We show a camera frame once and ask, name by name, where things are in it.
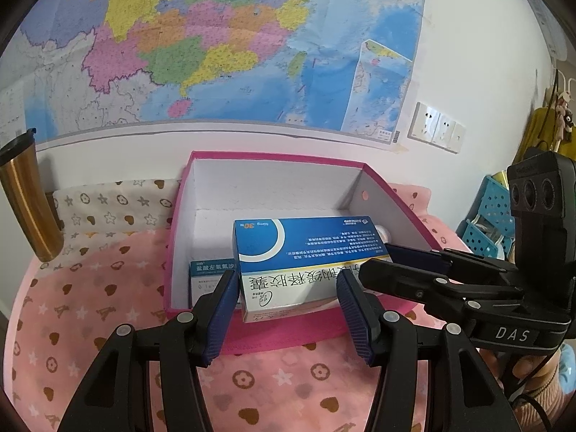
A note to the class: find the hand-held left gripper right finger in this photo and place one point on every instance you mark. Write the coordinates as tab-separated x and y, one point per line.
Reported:
355	324

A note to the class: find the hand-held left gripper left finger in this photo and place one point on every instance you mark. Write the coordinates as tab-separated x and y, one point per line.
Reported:
218	319

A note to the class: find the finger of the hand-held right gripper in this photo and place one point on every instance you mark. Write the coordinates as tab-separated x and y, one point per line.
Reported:
400	279
418	258

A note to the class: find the teal medicine box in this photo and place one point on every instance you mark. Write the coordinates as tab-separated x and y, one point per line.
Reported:
207	279

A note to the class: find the pink cardboard box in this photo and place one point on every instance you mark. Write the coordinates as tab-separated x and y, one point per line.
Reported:
288	333

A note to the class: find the blue medicine box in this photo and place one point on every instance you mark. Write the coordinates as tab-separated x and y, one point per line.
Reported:
292	252

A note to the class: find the person's right forearm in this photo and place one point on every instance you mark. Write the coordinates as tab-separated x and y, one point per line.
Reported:
558	405

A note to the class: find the person's right hand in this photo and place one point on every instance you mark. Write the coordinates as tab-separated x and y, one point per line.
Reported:
531	364

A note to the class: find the blue perforated storage rack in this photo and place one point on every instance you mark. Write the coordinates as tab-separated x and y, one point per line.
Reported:
488	220

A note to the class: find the yellow garment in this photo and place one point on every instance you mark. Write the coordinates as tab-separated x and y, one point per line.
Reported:
535	135

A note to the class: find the pink printed blanket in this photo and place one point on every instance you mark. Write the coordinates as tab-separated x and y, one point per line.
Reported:
112	288

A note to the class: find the brown plush toy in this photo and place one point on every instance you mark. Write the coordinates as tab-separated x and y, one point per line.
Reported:
566	112

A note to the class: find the cream printed cloth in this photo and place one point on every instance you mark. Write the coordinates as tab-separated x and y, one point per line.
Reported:
112	207

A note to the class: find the white coat rack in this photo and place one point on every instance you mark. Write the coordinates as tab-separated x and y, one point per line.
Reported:
558	85

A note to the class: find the gold metal tumbler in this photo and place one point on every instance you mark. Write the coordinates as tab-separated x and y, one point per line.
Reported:
27	198

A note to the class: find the white wall socket plate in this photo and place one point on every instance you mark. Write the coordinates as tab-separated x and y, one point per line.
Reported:
443	129
457	137
425	121

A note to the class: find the colourful wall map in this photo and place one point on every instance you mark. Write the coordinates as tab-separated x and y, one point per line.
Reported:
202	45

